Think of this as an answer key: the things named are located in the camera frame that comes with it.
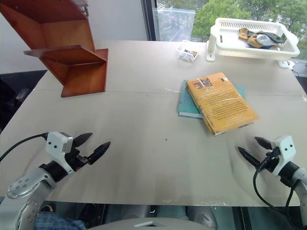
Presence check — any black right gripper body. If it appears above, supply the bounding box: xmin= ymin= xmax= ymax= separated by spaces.
xmin=265 ymin=146 xmax=282 ymax=173

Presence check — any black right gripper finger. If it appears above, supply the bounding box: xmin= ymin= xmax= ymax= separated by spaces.
xmin=254 ymin=136 xmax=273 ymax=151
xmin=237 ymin=146 xmax=261 ymax=169

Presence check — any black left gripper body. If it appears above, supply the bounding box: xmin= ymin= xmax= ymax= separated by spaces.
xmin=65 ymin=146 xmax=93 ymax=171

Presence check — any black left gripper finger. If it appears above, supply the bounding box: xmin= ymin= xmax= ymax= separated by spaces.
xmin=71 ymin=132 xmax=93 ymax=152
xmin=87 ymin=141 xmax=111 ymax=166

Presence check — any orange hardcover book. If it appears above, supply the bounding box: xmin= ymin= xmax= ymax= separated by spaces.
xmin=186 ymin=72 xmax=260 ymax=137

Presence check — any teal book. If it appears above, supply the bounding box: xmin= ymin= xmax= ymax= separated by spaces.
xmin=177 ymin=79 xmax=246 ymax=119

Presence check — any brown wooden bookshelf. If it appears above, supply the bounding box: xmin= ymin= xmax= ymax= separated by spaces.
xmin=0 ymin=0 xmax=109 ymax=98

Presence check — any blue checked cloth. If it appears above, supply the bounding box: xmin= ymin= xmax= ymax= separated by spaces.
xmin=35 ymin=211 xmax=86 ymax=230

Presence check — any pile of socks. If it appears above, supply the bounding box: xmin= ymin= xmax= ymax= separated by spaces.
xmin=237 ymin=27 xmax=287 ymax=49

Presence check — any white plastic basket rack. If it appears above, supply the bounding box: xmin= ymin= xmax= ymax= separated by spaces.
xmin=206 ymin=17 xmax=301 ymax=69

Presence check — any clear plastic small box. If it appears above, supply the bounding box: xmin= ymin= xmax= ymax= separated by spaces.
xmin=176 ymin=39 xmax=201 ymax=63

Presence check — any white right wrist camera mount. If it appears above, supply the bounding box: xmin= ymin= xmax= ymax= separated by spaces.
xmin=271 ymin=135 xmax=296 ymax=176

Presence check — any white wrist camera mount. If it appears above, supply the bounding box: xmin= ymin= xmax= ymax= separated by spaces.
xmin=271 ymin=135 xmax=296 ymax=176
xmin=45 ymin=131 xmax=75 ymax=173

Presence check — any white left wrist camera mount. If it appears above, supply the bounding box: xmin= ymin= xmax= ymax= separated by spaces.
xmin=45 ymin=131 xmax=75 ymax=173

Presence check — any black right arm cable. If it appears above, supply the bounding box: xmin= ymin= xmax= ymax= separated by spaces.
xmin=253 ymin=153 xmax=307 ymax=230

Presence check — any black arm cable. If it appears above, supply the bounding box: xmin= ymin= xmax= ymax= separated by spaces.
xmin=253 ymin=153 xmax=307 ymax=230
xmin=0 ymin=134 xmax=48 ymax=162

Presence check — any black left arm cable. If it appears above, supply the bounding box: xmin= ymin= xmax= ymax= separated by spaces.
xmin=0 ymin=134 xmax=48 ymax=162

